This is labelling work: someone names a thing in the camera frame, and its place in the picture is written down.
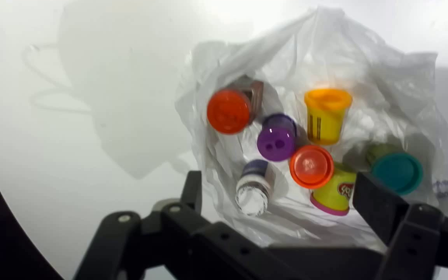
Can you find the brown bottle orange cap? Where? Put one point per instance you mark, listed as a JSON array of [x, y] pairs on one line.
[[235, 107]]

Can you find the purple play-doh can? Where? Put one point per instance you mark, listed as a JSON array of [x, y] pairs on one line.
[[277, 139]]

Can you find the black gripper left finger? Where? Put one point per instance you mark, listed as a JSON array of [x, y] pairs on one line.
[[175, 236]]

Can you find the white plastic bag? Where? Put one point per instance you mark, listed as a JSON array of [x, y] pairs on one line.
[[392, 107]]

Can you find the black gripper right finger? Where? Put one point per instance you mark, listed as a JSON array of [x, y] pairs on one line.
[[416, 234]]

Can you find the play-doh can teal lid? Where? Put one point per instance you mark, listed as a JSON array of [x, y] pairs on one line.
[[394, 167]]

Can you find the yellow play-doh can orange lid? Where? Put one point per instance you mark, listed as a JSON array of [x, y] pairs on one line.
[[325, 115]]

